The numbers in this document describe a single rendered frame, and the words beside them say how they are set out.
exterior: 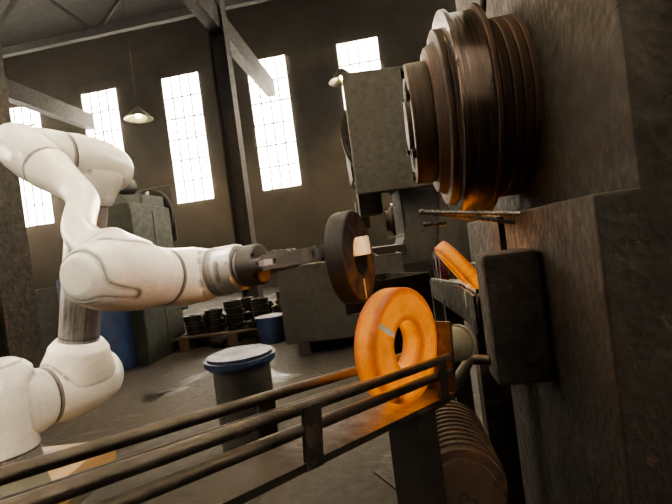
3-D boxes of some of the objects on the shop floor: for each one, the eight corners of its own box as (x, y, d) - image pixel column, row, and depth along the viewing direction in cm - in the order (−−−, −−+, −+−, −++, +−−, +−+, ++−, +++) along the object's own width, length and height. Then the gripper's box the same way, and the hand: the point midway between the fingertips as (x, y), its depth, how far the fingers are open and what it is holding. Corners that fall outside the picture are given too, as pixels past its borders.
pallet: (303, 324, 504) (298, 287, 504) (293, 339, 424) (287, 295, 423) (204, 336, 510) (199, 299, 510) (175, 353, 430) (169, 309, 429)
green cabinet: (105, 369, 397) (84, 208, 396) (148, 349, 467) (130, 213, 465) (153, 364, 391) (131, 201, 389) (189, 345, 460) (171, 207, 458)
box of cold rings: (404, 324, 423) (394, 245, 422) (414, 344, 340) (401, 246, 339) (302, 336, 430) (291, 258, 429) (287, 358, 347) (274, 262, 347)
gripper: (264, 282, 84) (381, 263, 76) (227, 292, 72) (361, 270, 64) (258, 245, 84) (374, 222, 76) (219, 248, 72) (353, 221, 64)
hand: (348, 247), depth 71 cm, fingers closed
